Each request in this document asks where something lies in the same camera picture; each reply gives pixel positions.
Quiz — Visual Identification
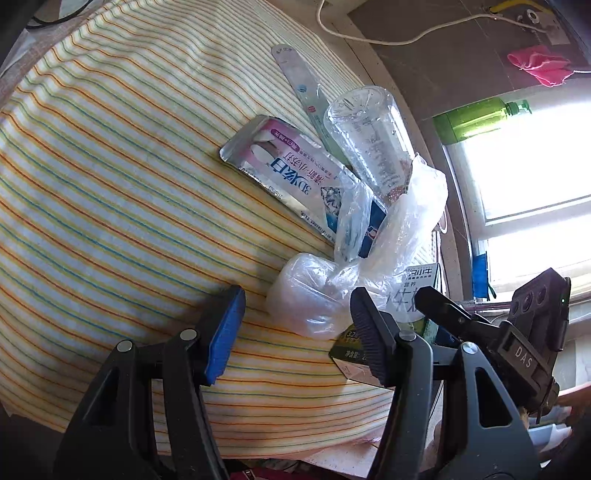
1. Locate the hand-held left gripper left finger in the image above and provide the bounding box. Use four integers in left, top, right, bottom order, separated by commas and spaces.
53, 285, 246, 480

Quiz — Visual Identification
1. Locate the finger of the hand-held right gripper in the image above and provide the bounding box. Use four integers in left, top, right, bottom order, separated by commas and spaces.
414, 285, 504, 344

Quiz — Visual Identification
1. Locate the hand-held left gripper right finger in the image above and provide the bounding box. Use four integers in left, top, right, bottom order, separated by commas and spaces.
350, 286, 541, 480

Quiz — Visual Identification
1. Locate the white and green carton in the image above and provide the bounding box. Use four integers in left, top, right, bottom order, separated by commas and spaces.
329, 263, 446, 386

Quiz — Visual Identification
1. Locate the clear plastic bag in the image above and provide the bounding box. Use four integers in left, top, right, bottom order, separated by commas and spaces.
265, 154, 448, 341

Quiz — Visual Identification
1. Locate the clear plastic cup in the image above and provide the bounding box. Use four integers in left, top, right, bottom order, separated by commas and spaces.
323, 86, 416, 208

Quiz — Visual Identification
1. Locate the pink and blue toothpaste tube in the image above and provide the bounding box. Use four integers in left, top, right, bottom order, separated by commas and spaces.
218, 114, 389, 259

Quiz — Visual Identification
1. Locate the thin translucent tube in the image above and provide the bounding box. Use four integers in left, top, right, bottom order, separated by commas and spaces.
271, 44, 352, 162

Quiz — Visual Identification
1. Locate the green plastic bottle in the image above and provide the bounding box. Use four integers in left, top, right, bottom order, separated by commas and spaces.
433, 95, 533, 146

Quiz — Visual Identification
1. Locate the striped cloth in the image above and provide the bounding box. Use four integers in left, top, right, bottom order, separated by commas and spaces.
0, 0, 446, 457

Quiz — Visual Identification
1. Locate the pink rag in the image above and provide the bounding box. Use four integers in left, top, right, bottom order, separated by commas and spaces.
507, 45, 575, 88

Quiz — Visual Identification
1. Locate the white cable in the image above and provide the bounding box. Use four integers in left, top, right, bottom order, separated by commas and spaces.
316, 0, 504, 46

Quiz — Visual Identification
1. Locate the black cable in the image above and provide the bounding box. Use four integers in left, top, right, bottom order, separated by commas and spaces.
25, 0, 93, 31

